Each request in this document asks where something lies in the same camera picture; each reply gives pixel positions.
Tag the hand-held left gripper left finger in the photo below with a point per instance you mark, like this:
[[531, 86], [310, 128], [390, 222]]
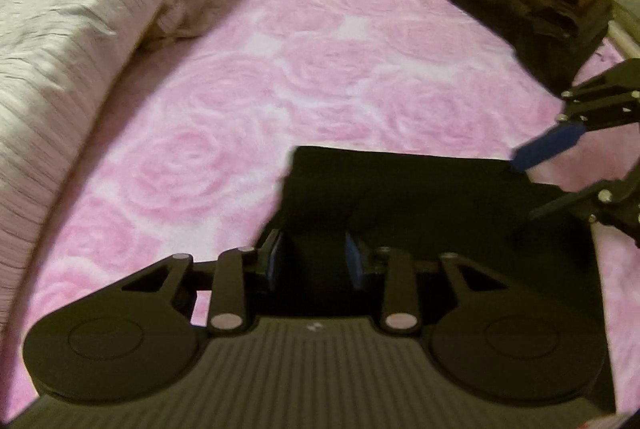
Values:
[[272, 261]]

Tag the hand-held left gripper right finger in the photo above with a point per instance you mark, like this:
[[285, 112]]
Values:
[[354, 264]]

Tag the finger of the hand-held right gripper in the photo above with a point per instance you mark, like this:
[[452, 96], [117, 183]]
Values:
[[575, 201], [550, 146]]

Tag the black pants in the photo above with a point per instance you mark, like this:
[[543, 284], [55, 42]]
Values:
[[425, 194]]

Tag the dark folded clothes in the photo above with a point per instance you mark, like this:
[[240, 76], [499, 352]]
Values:
[[540, 39]]

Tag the pink rose blanket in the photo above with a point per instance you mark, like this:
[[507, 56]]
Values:
[[250, 84]]

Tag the white striped pillow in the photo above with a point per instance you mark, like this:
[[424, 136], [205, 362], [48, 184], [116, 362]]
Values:
[[65, 34]]

